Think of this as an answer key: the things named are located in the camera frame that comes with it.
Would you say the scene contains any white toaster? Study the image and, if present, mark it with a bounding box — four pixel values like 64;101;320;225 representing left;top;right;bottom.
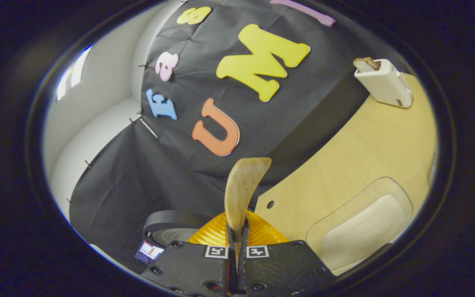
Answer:
353;59;413;108

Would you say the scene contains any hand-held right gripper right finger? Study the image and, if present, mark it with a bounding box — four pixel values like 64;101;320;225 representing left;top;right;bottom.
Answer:
237;212;337;297

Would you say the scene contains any wooden spoon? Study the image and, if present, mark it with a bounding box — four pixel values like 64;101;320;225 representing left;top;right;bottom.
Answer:
224;157;272;252

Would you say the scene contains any computer monitor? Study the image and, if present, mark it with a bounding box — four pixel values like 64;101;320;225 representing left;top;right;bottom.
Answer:
134;241;165;264

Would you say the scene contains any black backdrop cloth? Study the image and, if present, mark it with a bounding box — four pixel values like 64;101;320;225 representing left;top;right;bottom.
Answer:
69;0;411;273

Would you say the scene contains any clear container of rice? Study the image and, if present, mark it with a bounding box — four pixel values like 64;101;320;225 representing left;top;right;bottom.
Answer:
306;177;414;272

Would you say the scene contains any bread slice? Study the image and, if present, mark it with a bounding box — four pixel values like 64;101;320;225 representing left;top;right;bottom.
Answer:
353;57;381;73

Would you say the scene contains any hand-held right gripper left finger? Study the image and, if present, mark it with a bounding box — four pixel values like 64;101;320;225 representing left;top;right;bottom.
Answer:
141;210;238;297

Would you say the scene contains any black and silver rice cooker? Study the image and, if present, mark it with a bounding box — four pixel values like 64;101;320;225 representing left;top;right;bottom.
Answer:
143;210;210;249

